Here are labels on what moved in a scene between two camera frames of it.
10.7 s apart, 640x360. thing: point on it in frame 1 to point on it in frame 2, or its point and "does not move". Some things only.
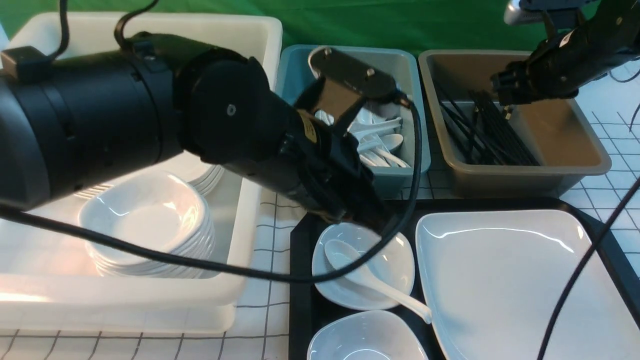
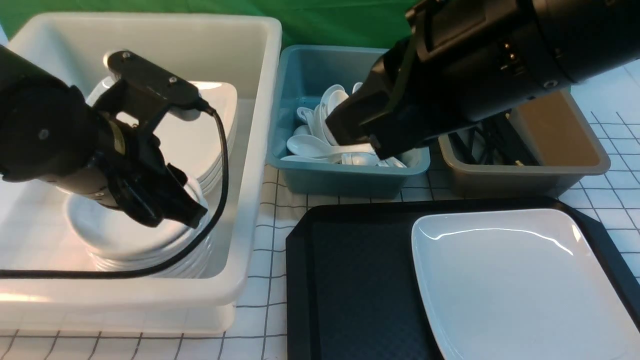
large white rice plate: [494, 280] does not move
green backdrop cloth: [427, 25] does not move
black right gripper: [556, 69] to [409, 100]
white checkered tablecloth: [261, 330] does not move
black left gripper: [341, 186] to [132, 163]
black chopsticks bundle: [486, 135] does not move
